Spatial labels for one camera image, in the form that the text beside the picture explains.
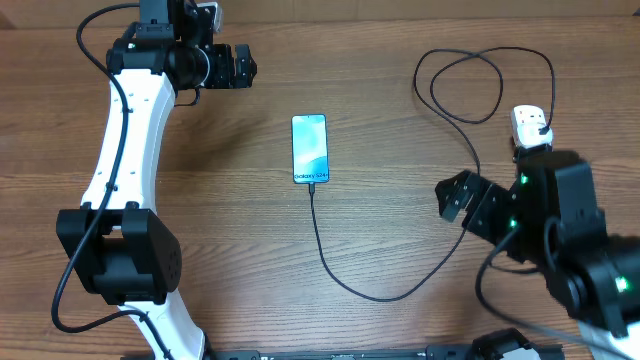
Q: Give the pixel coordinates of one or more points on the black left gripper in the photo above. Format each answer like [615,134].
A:
[224,78]

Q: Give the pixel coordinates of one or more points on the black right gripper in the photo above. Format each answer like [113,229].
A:
[458,191]

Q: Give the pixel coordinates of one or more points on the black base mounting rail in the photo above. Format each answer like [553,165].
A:
[431,352]

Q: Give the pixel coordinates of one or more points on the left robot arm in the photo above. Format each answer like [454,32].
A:
[115,242]

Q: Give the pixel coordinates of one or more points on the white USB charger adapter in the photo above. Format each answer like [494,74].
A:
[530,135]

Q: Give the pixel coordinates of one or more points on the blue screen smartphone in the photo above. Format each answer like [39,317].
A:
[310,160]

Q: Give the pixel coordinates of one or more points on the white power strip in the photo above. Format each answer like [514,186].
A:
[527,114]

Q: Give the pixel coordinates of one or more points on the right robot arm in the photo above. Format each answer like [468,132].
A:
[550,217]

